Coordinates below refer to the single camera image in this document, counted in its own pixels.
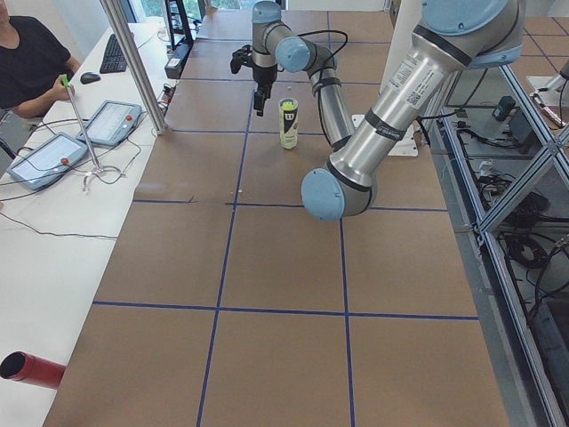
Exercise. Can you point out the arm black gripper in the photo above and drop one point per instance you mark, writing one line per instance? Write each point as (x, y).
(264, 75)

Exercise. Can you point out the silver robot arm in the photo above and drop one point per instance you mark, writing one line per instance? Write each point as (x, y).
(450, 36)

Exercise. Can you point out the clear tennis ball can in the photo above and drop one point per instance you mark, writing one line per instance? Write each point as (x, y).
(288, 124)

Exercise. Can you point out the black computer box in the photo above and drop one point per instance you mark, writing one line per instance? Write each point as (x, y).
(175, 65)

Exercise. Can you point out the far blue teach pendant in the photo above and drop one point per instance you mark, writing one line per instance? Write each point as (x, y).
(112, 122)

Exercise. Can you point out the blue teach pendant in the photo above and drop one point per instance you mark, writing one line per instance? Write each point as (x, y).
(44, 165)
(112, 122)

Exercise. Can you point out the black keyboard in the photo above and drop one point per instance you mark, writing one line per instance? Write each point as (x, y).
(113, 60)

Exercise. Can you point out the black computer mouse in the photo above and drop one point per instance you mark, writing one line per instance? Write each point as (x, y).
(89, 78)

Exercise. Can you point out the metal reacher stick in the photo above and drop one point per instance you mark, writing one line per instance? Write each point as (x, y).
(98, 169)

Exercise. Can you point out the near blue teach pendant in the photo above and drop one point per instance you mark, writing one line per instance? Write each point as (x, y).
(44, 165)

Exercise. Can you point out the person in black shirt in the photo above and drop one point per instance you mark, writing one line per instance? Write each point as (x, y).
(33, 63)

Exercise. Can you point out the red cylinder tube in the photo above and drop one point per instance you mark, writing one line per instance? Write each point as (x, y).
(22, 367)

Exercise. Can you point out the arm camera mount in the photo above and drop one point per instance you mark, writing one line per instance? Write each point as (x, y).
(242, 57)

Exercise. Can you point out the aluminium frame post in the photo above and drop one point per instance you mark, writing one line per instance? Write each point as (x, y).
(122, 32)

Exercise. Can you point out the white pedestal column base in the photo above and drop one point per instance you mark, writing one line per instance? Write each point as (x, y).
(405, 16)

